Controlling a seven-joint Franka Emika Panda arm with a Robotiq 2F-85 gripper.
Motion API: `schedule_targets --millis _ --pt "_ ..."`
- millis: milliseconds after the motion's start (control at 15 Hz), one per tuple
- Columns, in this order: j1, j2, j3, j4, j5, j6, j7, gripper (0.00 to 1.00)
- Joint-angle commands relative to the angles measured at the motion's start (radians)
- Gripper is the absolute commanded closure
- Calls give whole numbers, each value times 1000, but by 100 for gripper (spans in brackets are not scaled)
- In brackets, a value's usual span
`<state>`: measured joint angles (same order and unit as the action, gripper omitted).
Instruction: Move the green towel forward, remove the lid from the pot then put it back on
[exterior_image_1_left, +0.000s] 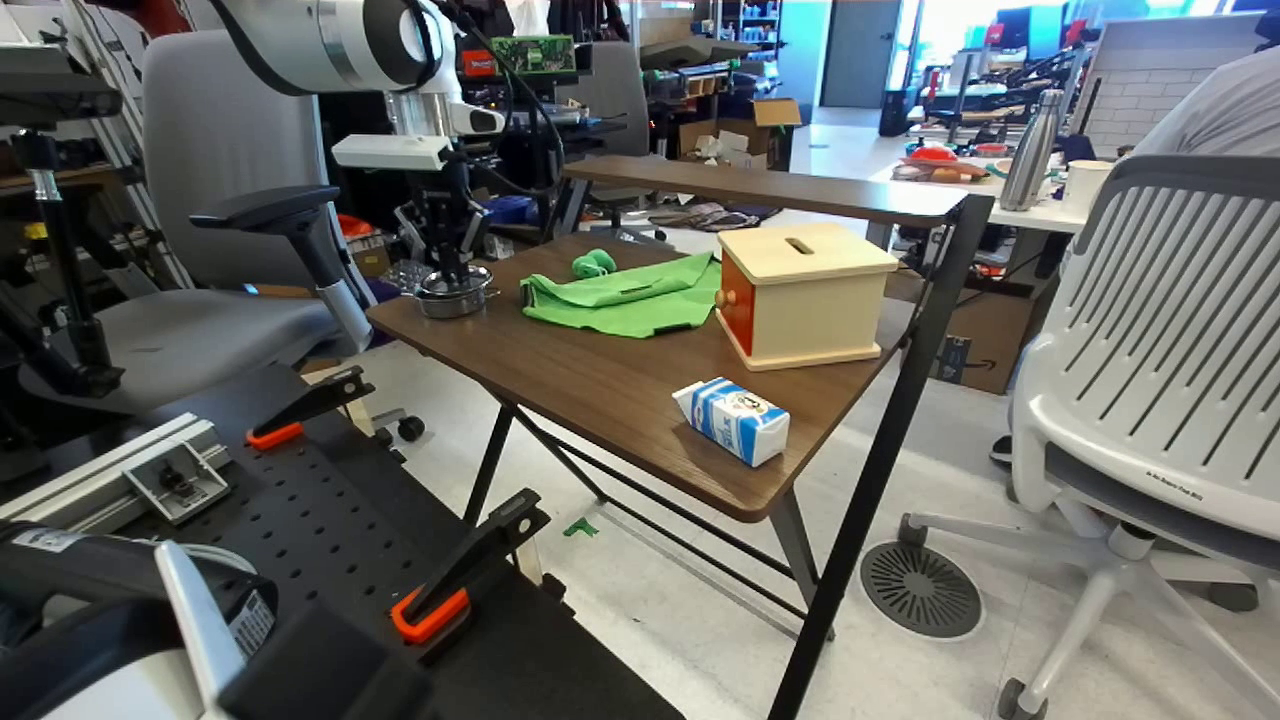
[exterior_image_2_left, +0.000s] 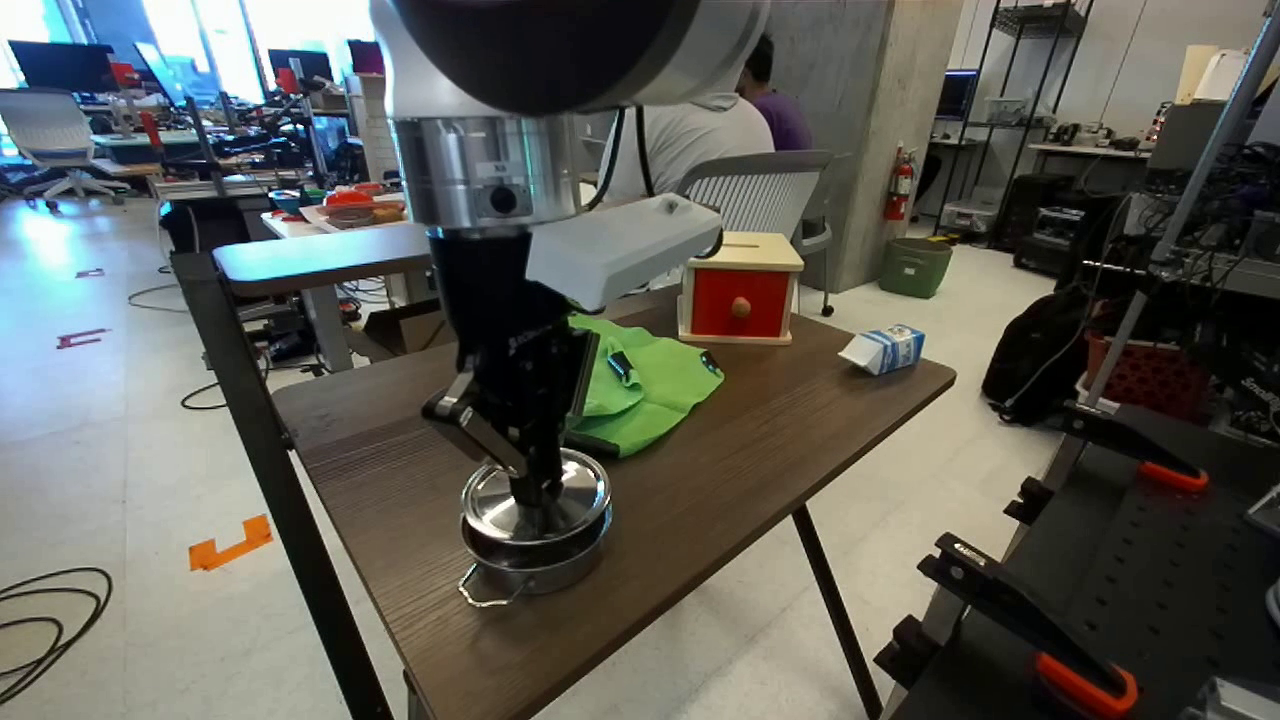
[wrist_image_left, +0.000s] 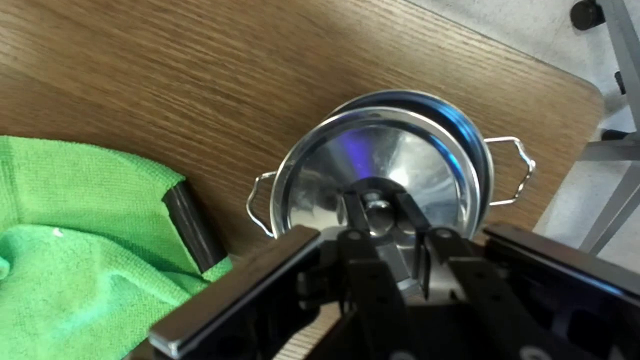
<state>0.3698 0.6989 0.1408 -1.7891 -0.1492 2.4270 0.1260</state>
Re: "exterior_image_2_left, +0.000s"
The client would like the small silver pot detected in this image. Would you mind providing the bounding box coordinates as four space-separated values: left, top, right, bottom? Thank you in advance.
454 512 612 613

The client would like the brown folding table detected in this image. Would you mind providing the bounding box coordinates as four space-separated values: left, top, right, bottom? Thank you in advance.
173 253 950 720

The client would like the red fire extinguisher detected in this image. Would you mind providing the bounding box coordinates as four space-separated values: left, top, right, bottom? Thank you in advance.
881 146 916 223

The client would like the seated person white shirt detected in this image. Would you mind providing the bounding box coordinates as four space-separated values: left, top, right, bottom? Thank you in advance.
596 70 775 208

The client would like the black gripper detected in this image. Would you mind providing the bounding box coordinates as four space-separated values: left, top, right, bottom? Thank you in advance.
425 232 586 508

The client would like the white mesh office chair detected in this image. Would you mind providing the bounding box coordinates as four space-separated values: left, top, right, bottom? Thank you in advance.
681 153 834 258

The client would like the orange black clamp near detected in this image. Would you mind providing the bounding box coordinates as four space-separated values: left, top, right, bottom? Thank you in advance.
918 530 1140 720

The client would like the orange black clamp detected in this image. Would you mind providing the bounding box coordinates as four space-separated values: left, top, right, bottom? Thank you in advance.
1058 405 1206 494
918 530 1140 720

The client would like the wooden box red drawer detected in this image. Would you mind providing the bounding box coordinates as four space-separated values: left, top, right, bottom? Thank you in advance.
677 232 802 343

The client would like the black backpack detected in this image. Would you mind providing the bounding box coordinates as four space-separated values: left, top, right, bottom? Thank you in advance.
980 287 1093 425

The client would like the green towel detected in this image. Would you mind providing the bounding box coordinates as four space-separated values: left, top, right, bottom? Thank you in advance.
568 316 724 461

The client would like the blue white milk carton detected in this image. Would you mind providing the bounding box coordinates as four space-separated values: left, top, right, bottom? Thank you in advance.
841 325 925 374

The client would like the orange black clamp far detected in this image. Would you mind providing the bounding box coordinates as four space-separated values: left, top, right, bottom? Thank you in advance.
1058 405 1206 494

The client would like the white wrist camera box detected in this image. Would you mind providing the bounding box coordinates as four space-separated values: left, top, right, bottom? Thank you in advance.
522 192 724 306

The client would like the silver pot lid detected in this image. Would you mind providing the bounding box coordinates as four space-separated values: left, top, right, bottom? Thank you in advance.
461 448 612 549

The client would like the green storage bin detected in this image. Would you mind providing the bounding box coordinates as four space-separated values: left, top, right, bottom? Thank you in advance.
874 235 950 299

